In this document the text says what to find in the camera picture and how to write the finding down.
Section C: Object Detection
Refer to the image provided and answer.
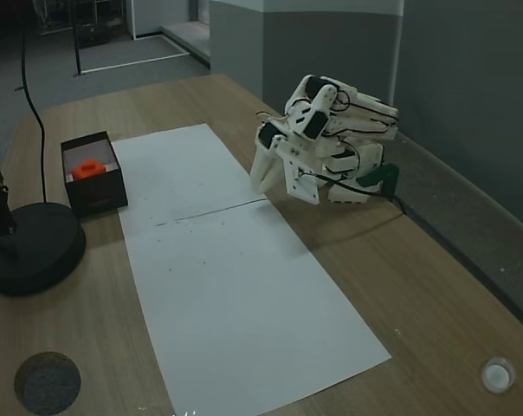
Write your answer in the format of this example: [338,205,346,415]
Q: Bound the orange cube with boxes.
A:
[70,159,107,182]

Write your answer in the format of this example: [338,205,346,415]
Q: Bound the brown open box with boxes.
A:
[60,131,129,218]

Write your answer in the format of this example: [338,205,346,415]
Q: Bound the white paper sheet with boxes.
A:
[113,123,269,226]
[118,199,392,416]

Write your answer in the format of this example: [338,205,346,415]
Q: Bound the green table clamp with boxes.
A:
[357,164,400,192]

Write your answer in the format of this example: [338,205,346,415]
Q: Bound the dark shelving unit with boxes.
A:
[34,0,131,49]

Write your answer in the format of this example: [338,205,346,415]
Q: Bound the black metal pole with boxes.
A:
[72,0,84,78]

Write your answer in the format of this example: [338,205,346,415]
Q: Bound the black round-base stand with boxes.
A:
[0,129,87,296]

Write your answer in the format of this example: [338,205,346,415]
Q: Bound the white round cap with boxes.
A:
[480,355,516,394]

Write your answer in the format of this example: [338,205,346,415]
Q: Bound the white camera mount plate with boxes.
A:
[280,138,327,205]

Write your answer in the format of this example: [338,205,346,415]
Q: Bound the black camera cable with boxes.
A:
[304,171,412,218]

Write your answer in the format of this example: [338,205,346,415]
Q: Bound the black hanging cable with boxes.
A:
[14,0,48,205]

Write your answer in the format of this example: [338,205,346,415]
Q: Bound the round table cable hole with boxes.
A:
[13,351,81,416]

